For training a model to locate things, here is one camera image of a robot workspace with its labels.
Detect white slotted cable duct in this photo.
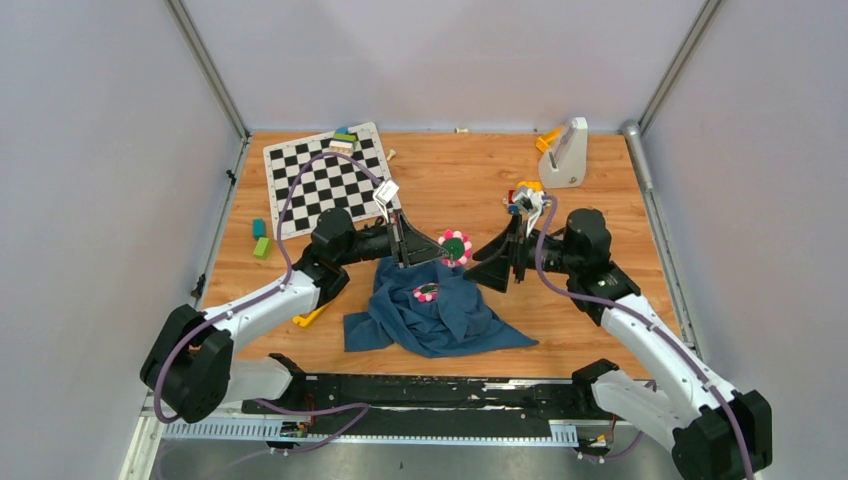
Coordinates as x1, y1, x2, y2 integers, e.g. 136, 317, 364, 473
161, 418, 579, 448

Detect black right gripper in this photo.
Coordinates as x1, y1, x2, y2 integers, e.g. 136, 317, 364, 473
462, 212, 580, 292

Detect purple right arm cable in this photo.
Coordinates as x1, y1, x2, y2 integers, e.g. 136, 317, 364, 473
533, 195, 757, 480

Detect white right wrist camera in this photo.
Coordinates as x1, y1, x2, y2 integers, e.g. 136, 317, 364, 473
511, 186, 546, 237

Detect yellow plastic frame toy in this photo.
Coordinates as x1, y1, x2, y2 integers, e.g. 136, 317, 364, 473
292, 304, 329, 328

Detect stacked toy bricks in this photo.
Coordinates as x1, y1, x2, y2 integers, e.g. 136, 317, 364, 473
328, 127, 358, 156

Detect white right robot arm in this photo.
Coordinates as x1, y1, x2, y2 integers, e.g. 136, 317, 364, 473
465, 208, 773, 479

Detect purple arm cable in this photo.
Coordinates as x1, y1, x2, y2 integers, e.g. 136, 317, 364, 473
152, 152, 392, 458
533, 195, 757, 480

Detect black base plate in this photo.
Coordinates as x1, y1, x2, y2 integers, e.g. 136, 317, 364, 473
241, 374, 612, 435

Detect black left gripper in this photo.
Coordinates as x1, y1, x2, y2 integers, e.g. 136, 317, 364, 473
336, 208, 448, 268

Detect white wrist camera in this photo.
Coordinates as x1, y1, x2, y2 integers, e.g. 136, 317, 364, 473
373, 179, 399, 224
511, 186, 546, 237

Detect white wedge stand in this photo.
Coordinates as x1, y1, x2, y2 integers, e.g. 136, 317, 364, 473
538, 117, 589, 190

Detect black white checkerboard mat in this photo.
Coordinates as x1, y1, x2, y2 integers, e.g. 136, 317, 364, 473
263, 132, 380, 240

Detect blue garment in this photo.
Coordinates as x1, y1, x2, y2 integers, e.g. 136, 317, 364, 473
343, 258, 538, 358

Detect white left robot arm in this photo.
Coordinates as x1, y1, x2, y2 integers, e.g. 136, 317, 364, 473
140, 208, 448, 424

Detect green toy block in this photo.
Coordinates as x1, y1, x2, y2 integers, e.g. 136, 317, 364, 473
252, 237, 273, 260

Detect orange toy piece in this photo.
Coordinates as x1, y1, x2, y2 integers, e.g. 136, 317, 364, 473
535, 125, 563, 153

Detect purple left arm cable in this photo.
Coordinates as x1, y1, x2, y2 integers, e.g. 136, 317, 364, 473
152, 152, 392, 458

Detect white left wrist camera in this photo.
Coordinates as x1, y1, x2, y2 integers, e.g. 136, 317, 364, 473
373, 179, 399, 224

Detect teal toy block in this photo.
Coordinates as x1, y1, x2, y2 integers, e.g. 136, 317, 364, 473
251, 218, 267, 241

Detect colourful toy car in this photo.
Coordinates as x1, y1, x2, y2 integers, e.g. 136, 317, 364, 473
505, 181, 546, 214

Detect pink white flower brooch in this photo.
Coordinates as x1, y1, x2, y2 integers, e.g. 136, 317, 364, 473
438, 229, 472, 268

